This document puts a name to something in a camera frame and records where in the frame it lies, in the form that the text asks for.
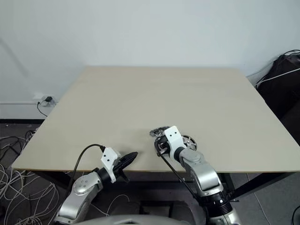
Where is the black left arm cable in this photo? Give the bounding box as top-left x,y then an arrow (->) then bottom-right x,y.
67,144 -> 106,192

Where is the dark rectangular block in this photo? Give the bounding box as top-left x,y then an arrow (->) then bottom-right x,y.
141,201 -> 174,214

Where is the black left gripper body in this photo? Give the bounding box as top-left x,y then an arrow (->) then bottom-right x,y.
113,156 -> 130,184

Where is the silver robot torso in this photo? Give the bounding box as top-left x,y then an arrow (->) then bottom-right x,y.
79,215 -> 188,225

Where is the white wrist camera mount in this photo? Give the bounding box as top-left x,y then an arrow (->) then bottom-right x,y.
100,147 -> 121,184
163,125 -> 186,163

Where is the white floor cable tangle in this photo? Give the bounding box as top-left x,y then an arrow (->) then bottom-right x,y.
0,126 -> 131,225

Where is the black adapter cord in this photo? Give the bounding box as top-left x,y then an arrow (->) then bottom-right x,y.
37,99 -> 49,117

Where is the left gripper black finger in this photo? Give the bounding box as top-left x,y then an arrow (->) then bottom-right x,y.
121,151 -> 138,164
121,154 -> 138,169

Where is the black floor cable bundle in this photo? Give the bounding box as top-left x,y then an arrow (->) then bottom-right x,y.
0,130 -> 38,155

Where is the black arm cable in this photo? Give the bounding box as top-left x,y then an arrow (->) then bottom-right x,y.
67,144 -> 106,192
156,151 -> 210,225

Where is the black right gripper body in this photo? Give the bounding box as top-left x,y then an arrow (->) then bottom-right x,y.
158,136 -> 171,158

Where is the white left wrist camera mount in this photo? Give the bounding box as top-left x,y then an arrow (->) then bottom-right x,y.
100,147 -> 121,184

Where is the dark rounded block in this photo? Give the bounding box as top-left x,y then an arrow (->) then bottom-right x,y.
173,200 -> 196,218
109,202 -> 142,218

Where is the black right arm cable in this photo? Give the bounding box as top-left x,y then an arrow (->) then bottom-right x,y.
156,151 -> 210,225

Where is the black rimmed rotor ring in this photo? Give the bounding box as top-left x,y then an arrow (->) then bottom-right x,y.
180,134 -> 198,150

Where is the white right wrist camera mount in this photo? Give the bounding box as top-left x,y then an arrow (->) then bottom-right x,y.
163,125 -> 186,163

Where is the silver motor lid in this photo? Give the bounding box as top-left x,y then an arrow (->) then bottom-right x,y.
149,126 -> 170,138

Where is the black metal table frame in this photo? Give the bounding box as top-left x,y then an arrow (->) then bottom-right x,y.
35,170 -> 300,207

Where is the black floor cable loop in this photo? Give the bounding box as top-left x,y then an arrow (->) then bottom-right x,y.
292,202 -> 300,225

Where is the black bag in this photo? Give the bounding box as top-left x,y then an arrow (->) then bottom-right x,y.
255,54 -> 300,141

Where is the white cable over bag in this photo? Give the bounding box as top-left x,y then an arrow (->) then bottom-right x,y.
255,69 -> 300,86

